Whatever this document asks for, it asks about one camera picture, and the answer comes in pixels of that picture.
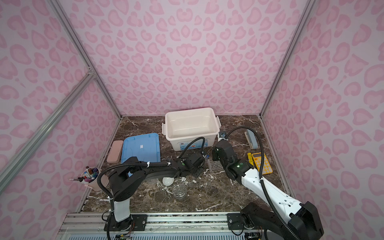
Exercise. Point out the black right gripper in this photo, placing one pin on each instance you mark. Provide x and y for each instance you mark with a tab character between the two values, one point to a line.
214	151

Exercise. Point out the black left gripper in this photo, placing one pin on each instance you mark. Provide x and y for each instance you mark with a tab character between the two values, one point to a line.
199	173

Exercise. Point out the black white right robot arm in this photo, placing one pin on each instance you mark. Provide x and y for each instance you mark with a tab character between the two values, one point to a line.
289	218

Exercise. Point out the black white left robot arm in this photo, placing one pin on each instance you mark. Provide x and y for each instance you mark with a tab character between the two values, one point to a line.
120	182

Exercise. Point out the clear test tube rack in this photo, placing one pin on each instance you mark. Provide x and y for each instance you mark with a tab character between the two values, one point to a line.
215	166

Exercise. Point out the clear glass beaker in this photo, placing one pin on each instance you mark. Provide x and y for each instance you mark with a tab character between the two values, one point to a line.
179	191

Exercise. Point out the white ceramic mortar bowl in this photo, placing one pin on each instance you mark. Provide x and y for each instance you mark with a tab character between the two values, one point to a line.
167	181

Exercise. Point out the white plastic storage bin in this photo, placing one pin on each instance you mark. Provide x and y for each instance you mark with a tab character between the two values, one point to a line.
182	127

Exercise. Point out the blue plastic bin lid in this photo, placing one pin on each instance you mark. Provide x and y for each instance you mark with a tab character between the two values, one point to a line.
145	147

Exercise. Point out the pink pencil case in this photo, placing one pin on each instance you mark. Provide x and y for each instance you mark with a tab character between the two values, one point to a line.
115	152

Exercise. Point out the pink pen holder cup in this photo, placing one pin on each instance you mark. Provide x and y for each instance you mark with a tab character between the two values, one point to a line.
89	178

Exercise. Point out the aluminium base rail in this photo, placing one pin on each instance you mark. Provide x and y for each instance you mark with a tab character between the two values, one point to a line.
162	226

